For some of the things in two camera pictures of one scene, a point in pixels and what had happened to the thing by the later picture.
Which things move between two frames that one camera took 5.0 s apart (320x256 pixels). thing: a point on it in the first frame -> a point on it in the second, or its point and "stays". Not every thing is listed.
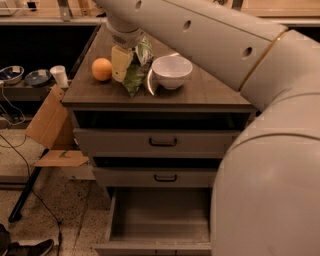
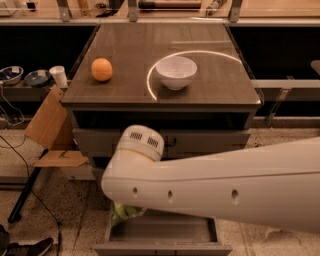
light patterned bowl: (11, 74) stays
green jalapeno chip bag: (139, 66) -> (122, 212)
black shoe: (41, 249) stays
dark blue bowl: (38, 77) stays
